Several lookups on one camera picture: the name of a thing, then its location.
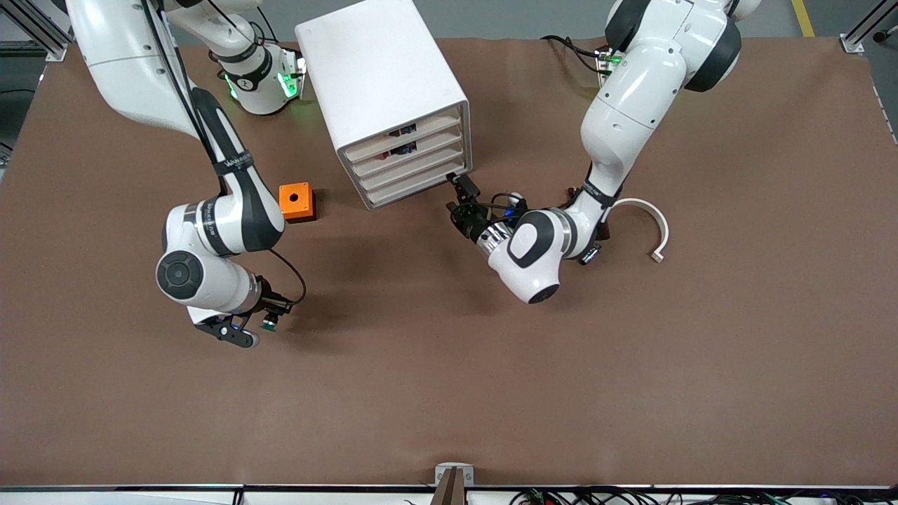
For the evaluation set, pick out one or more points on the orange box with hole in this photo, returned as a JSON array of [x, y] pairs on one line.
[[295, 200]]

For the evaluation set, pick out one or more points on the brown table mat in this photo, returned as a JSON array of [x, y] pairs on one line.
[[449, 393]]

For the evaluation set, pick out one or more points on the brown terminal block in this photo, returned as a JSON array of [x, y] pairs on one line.
[[605, 226]]

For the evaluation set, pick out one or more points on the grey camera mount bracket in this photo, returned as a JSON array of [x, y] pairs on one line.
[[454, 480]]

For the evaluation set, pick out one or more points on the white table edge rail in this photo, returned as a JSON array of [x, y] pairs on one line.
[[140, 498]]

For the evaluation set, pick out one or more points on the silver key switch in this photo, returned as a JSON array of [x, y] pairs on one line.
[[591, 254]]

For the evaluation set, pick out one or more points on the green push button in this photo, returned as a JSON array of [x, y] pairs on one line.
[[269, 324]]

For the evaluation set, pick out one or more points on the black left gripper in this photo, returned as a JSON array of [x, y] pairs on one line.
[[473, 224]]

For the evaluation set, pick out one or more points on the white curved bracket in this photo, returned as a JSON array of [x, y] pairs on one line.
[[659, 221]]

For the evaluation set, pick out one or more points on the grey base connector box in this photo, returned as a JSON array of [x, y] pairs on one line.
[[605, 62], [293, 73]]

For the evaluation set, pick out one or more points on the white drawer cabinet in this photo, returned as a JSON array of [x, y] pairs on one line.
[[372, 63]]

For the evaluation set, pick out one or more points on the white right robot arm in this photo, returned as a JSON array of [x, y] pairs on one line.
[[126, 63]]

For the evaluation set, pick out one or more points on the aluminium frame profile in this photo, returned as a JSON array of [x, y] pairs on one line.
[[859, 35], [49, 42]]

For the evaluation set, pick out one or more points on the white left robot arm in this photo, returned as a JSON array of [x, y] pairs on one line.
[[631, 91]]

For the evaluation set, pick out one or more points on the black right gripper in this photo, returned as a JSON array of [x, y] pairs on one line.
[[269, 301]]

